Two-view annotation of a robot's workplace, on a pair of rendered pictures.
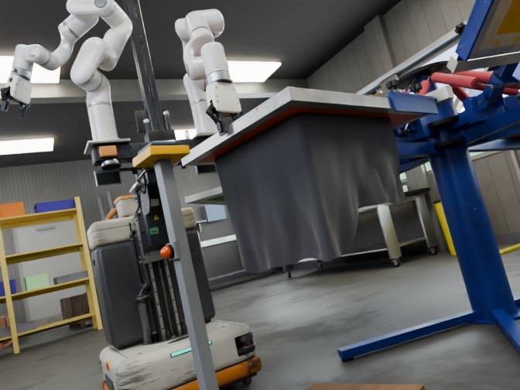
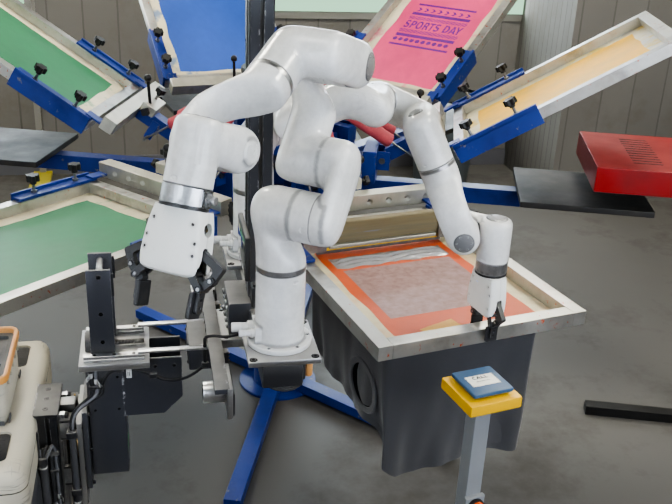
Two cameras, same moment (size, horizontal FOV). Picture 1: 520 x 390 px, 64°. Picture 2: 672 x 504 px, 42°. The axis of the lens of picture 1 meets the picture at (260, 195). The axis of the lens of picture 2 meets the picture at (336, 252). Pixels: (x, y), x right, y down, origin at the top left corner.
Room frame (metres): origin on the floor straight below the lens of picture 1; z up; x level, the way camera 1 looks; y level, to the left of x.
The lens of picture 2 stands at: (1.06, 1.97, 1.98)
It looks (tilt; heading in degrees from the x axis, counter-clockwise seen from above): 23 degrees down; 287
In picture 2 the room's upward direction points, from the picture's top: 3 degrees clockwise
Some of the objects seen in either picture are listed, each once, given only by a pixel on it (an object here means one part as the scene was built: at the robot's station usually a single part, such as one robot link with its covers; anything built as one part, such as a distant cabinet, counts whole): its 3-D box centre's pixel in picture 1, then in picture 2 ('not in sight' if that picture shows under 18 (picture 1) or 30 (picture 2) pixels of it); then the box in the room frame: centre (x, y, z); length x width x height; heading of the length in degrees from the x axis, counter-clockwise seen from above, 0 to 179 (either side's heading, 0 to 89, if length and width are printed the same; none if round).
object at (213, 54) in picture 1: (217, 65); (478, 235); (1.31, 0.04, 1.22); 0.15 x 0.10 x 0.11; 13
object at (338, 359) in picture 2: not in sight; (356, 353); (1.62, -0.08, 0.77); 0.46 x 0.09 x 0.36; 131
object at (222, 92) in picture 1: (223, 97); (488, 288); (1.27, 0.04, 1.09); 0.10 x 0.08 x 0.11; 131
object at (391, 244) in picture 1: (342, 234); not in sight; (6.45, -1.10, 0.51); 2.76 x 1.09 x 1.02; 30
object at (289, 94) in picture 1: (311, 133); (411, 270); (1.52, -0.24, 0.97); 0.79 x 0.58 x 0.04; 131
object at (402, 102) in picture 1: (410, 105); not in sight; (1.47, -0.60, 0.98); 0.30 x 0.05 x 0.07; 131
